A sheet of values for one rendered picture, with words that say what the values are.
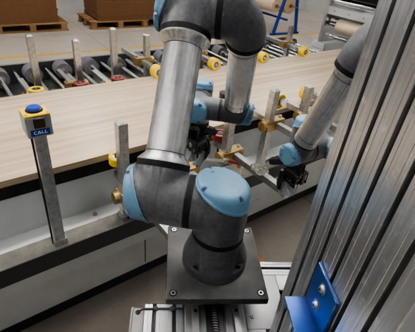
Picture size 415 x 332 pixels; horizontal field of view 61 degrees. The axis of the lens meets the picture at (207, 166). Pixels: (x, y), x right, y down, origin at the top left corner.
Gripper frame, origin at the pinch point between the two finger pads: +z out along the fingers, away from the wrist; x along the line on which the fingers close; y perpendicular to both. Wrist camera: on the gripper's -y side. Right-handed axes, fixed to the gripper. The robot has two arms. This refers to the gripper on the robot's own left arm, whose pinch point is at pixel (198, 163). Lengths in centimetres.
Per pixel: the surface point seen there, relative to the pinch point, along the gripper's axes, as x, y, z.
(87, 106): -74, -8, 1
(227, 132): 0.4, -20.8, -6.1
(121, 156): -16.1, 25.8, -8.9
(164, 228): 7.3, 29.9, 8.7
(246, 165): 11.7, -21.2, 5.9
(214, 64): -61, -106, -3
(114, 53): -103, -54, -10
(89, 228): -22.8, 37.9, 21.2
